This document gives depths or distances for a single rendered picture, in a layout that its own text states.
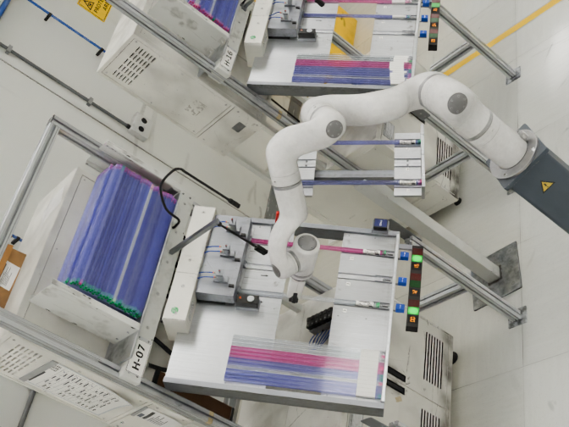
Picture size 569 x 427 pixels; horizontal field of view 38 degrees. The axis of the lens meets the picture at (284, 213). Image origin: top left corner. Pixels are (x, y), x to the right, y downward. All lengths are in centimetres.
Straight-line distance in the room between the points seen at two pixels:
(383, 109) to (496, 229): 145
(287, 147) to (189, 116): 143
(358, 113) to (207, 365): 95
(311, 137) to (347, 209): 175
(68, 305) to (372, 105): 113
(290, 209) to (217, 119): 135
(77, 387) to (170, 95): 146
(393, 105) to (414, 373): 121
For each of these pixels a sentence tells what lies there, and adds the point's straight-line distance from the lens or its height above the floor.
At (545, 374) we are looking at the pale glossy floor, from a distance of 331.
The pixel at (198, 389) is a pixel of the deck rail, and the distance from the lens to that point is 276.
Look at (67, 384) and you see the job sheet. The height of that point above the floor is 143.
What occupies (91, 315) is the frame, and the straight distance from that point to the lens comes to 273.
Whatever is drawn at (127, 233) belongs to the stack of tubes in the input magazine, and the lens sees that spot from 285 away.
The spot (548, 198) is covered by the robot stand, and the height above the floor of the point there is 54.
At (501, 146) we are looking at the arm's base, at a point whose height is 80.
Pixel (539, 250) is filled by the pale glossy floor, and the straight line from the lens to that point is 363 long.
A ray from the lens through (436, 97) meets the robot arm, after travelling 257.
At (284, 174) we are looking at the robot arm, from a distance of 251.
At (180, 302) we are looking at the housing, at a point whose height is 128.
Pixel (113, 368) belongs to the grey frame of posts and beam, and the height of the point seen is 140.
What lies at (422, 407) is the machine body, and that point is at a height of 22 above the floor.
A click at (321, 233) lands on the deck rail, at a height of 91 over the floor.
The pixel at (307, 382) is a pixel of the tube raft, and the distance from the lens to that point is 272.
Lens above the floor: 237
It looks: 25 degrees down
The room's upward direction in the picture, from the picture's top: 57 degrees counter-clockwise
